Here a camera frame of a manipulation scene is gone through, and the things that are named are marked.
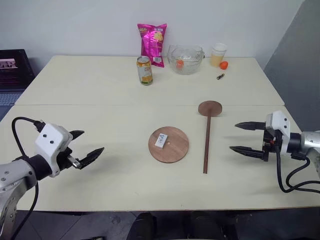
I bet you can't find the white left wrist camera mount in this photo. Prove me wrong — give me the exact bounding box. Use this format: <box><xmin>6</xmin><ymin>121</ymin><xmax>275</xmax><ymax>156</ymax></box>
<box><xmin>34</xmin><ymin>122</ymin><xmax>74</xmax><ymax>179</ymax></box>

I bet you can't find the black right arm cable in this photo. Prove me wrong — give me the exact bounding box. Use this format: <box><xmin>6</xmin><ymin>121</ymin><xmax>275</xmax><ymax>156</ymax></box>
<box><xmin>273</xmin><ymin>143</ymin><xmax>320</xmax><ymax>194</ymax></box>

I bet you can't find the grey partition panel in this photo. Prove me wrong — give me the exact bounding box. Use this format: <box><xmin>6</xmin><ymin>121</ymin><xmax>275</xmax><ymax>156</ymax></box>
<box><xmin>263</xmin><ymin>0</ymin><xmax>320</xmax><ymax>133</ymax></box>

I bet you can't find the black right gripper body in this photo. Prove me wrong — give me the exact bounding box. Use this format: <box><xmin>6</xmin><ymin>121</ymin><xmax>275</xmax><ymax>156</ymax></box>
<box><xmin>262</xmin><ymin>128</ymin><xmax>283</xmax><ymax>163</ymax></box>

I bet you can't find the round wooden base disc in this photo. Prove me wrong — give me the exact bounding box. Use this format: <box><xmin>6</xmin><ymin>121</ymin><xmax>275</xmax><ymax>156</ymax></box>
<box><xmin>147</xmin><ymin>126</ymin><xmax>190</xmax><ymax>164</ymax></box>

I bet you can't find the dark rounded shape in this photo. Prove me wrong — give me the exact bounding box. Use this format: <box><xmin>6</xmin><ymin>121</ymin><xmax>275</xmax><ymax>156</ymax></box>
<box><xmin>126</xmin><ymin>211</ymin><xmax>159</xmax><ymax>240</ymax></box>

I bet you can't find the pink chips bag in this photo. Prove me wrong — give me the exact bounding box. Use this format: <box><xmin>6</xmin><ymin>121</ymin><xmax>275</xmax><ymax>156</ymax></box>
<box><xmin>136</xmin><ymin>22</ymin><xmax>168</xmax><ymax>69</ymax></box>

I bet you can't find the black laptop computer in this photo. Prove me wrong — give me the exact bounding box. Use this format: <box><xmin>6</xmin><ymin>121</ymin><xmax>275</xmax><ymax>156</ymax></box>
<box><xmin>0</xmin><ymin>48</ymin><xmax>36</xmax><ymax>121</ymax></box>

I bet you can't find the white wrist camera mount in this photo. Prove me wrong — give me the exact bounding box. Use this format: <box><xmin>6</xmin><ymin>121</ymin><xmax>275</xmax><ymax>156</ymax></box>
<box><xmin>264</xmin><ymin>110</ymin><xmax>292</xmax><ymax>155</ymax></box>
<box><xmin>34</xmin><ymin>122</ymin><xmax>74</xmax><ymax>179</ymax></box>

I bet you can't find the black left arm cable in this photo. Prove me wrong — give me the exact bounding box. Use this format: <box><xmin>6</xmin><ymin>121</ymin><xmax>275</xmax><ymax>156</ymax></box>
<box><xmin>11</xmin><ymin>116</ymin><xmax>46</xmax><ymax>240</ymax></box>

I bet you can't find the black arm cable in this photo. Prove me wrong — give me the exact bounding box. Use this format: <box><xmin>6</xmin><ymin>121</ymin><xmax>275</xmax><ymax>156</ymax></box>
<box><xmin>273</xmin><ymin>143</ymin><xmax>320</xmax><ymax>194</ymax></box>
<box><xmin>11</xmin><ymin>116</ymin><xmax>46</xmax><ymax>240</ymax></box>

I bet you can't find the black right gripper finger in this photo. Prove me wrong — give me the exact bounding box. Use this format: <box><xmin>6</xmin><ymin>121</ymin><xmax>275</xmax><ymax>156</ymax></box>
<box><xmin>234</xmin><ymin>120</ymin><xmax>266</xmax><ymax>132</ymax></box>
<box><xmin>229</xmin><ymin>145</ymin><xmax>265</xmax><ymax>159</ymax></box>

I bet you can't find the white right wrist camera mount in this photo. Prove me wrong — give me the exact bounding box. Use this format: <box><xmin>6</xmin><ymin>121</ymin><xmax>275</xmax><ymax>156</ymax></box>
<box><xmin>264</xmin><ymin>110</ymin><xmax>292</xmax><ymax>155</ymax></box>

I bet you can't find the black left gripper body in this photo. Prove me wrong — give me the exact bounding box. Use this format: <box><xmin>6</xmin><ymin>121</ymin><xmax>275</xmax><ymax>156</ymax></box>
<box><xmin>56</xmin><ymin>146</ymin><xmax>83</xmax><ymax>173</ymax></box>

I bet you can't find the long wooden spoon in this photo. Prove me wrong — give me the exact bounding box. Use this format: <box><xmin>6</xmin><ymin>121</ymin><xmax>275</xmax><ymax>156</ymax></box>
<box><xmin>197</xmin><ymin>100</ymin><xmax>223</xmax><ymax>175</ymax></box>

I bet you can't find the plastic cup with yellow liquid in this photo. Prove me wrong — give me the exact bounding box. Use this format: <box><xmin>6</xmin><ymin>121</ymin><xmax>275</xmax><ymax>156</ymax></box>
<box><xmin>209</xmin><ymin>42</ymin><xmax>228</xmax><ymax>68</ymax></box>

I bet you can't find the orange drink can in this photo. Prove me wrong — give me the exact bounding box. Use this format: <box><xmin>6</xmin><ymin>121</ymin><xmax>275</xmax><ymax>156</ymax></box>
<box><xmin>135</xmin><ymin>55</ymin><xmax>154</xmax><ymax>87</ymax></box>

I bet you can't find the small white packet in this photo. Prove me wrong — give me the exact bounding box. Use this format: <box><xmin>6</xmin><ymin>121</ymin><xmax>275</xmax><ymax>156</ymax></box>
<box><xmin>154</xmin><ymin>133</ymin><xmax>169</xmax><ymax>149</ymax></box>

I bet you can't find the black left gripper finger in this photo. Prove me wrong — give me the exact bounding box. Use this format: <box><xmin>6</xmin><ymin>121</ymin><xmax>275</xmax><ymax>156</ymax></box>
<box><xmin>79</xmin><ymin>146</ymin><xmax>105</xmax><ymax>169</ymax></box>
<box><xmin>68</xmin><ymin>129</ymin><xmax>86</xmax><ymax>141</ymax></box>

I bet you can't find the clear glass bowl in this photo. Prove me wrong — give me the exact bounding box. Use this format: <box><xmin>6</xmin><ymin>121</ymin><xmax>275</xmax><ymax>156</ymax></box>
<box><xmin>166</xmin><ymin>44</ymin><xmax>206</xmax><ymax>76</ymax></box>

